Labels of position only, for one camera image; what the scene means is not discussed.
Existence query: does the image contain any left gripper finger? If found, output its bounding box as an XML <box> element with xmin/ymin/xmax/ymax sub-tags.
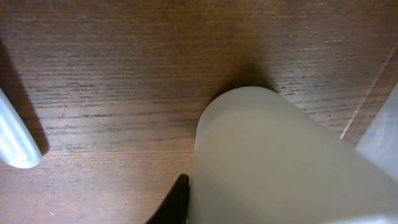
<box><xmin>146</xmin><ymin>174</ymin><xmax>190</xmax><ymax>224</ymax></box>

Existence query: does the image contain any long white plastic spoon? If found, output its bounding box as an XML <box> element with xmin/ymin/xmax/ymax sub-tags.
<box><xmin>0</xmin><ymin>90</ymin><xmax>41</xmax><ymax>169</ymax></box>

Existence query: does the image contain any cream plastic cup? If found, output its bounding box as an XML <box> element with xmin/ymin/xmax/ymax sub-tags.
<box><xmin>188</xmin><ymin>87</ymin><xmax>397</xmax><ymax>223</ymax></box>

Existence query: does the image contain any clear plastic storage container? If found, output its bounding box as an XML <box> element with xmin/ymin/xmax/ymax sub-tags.
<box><xmin>356</xmin><ymin>85</ymin><xmax>398</xmax><ymax>182</ymax></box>

